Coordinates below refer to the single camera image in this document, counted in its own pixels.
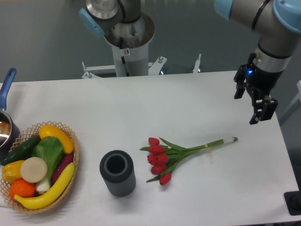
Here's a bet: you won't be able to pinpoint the orange fruit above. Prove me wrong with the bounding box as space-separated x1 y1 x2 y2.
9 179 36 200

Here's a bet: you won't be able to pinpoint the white furniture piece right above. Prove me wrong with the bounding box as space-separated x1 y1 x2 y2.
278 81 301 126

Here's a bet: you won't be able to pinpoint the yellow squash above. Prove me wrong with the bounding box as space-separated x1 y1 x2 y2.
39 125 74 154

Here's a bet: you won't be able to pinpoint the blue handled saucepan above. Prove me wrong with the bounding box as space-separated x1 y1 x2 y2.
0 68 20 161

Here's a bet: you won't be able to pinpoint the red tulip bouquet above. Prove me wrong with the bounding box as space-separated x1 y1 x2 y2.
140 137 238 186

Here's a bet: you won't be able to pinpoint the beige round disc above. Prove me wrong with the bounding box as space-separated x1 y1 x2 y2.
20 157 48 183

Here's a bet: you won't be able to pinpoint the green cucumber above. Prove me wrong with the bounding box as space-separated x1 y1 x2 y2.
0 135 41 166

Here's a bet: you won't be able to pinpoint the green bok choy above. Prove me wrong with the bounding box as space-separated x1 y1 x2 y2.
31 137 64 194

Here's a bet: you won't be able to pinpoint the purple sweet potato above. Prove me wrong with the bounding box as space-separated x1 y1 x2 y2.
51 153 74 185

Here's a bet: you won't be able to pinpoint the dark grey ribbed vase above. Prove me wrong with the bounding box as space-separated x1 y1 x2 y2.
99 150 136 197

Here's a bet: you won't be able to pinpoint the yellow banana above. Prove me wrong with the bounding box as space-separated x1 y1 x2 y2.
14 162 75 210

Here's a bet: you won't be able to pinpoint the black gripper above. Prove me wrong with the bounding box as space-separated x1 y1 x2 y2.
234 65 283 125

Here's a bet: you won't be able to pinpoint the black box at edge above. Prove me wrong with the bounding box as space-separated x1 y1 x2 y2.
284 191 301 216

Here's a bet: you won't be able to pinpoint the woven wicker basket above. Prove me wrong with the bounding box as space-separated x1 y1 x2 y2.
0 121 79 214

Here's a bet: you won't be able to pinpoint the white metal base frame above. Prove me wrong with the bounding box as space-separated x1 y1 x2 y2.
81 53 202 79

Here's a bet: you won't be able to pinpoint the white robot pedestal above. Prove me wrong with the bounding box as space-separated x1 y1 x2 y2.
103 13 156 77

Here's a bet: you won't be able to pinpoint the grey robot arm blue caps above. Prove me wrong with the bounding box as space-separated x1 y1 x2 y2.
79 0 301 124

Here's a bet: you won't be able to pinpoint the yellow bell pepper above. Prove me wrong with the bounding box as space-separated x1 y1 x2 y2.
1 160 25 183

